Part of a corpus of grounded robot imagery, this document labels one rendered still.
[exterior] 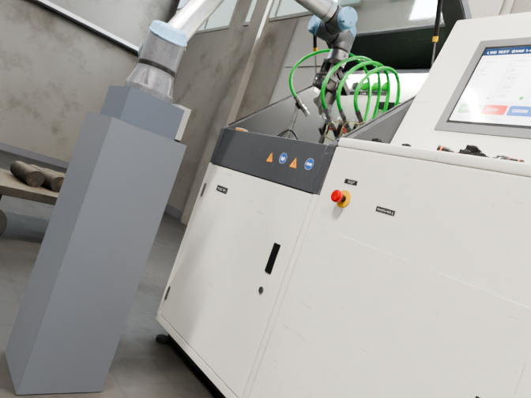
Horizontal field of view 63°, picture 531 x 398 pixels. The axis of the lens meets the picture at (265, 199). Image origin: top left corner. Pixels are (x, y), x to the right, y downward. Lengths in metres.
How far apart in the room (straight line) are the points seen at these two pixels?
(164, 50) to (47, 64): 7.13
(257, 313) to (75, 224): 0.62
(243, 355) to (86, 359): 0.47
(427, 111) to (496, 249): 0.66
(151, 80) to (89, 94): 7.27
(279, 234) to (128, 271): 0.48
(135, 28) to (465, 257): 8.30
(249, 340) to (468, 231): 0.77
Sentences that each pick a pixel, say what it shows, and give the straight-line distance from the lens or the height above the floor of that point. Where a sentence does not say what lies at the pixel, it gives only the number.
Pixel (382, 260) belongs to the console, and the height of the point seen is 0.68.
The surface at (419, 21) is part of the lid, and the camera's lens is 1.93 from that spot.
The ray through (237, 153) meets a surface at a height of 0.86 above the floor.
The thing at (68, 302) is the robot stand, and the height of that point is 0.28.
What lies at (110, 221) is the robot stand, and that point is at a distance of 1.30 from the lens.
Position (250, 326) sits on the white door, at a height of 0.32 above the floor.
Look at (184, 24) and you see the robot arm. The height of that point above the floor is 1.18.
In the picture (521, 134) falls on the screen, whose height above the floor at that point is 1.12.
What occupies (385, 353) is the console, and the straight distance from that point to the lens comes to 1.12.
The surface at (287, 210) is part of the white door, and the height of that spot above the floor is 0.71.
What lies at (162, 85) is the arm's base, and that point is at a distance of 1.36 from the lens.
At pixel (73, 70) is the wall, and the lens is 8.55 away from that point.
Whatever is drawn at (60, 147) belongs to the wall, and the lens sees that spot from 8.55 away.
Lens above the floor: 0.74
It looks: 1 degrees down
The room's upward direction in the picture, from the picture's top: 19 degrees clockwise
